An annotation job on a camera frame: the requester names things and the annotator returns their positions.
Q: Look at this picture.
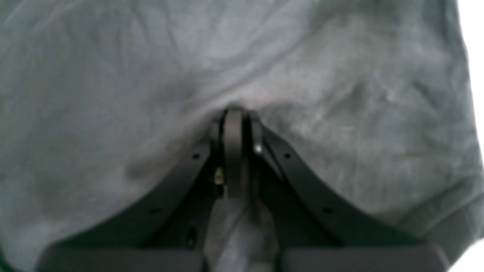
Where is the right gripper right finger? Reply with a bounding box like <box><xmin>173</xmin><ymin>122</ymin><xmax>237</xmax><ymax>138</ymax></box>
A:
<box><xmin>248</xmin><ymin>111</ymin><xmax>450</xmax><ymax>272</ymax></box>

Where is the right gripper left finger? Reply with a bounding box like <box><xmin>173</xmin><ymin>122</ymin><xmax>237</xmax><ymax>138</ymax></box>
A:
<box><xmin>36</xmin><ymin>109</ymin><xmax>244</xmax><ymax>272</ymax></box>

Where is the dark grey t-shirt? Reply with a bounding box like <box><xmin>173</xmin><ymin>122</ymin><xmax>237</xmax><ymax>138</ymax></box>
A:
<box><xmin>1</xmin><ymin>0</ymin><xmax>483</xmax><ymax>272</ymax></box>

